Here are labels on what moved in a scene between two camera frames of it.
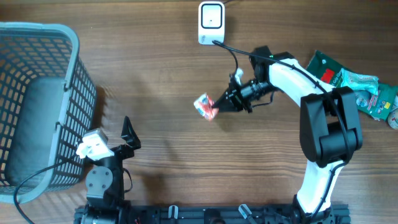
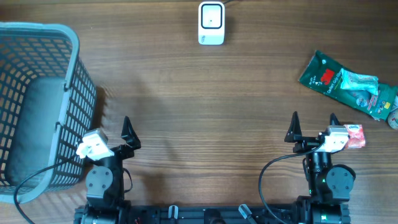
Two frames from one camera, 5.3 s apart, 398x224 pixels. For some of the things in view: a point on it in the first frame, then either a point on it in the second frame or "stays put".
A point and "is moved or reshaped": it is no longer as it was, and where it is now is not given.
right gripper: (234, 98) to (294, 129)
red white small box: (203, 104) is moved or reshaped
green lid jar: (392, 119) stays put
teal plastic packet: (359, 81) stays put
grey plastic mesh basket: (48, 101) stays put
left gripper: (127, 152) stays put
